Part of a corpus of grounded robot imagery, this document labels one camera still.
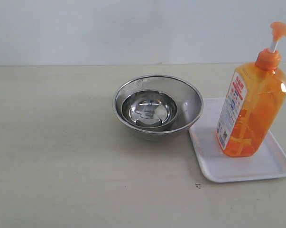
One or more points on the steel mesh colander basket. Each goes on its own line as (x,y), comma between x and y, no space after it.
(188,99)

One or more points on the white rectangular plastic tray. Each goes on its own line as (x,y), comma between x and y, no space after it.
(268,162)

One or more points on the small stainless steel bowl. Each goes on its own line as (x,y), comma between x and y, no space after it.
(150,110)

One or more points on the orange pump soap bottle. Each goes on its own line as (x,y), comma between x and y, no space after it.
(254,98)

